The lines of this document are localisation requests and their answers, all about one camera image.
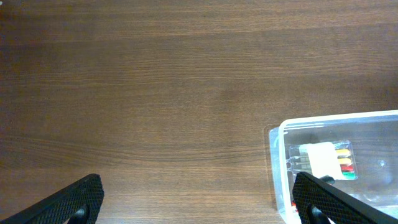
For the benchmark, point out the red-handled pliers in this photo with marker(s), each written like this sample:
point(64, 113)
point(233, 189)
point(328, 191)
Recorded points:
point(326, 180)

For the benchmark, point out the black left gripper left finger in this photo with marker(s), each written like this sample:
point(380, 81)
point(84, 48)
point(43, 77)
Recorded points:
point(79, 202)

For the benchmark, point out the clear plastic container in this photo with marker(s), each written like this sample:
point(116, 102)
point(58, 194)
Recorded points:
point(358, 150)

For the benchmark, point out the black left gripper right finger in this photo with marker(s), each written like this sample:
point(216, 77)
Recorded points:
point(317, 201)

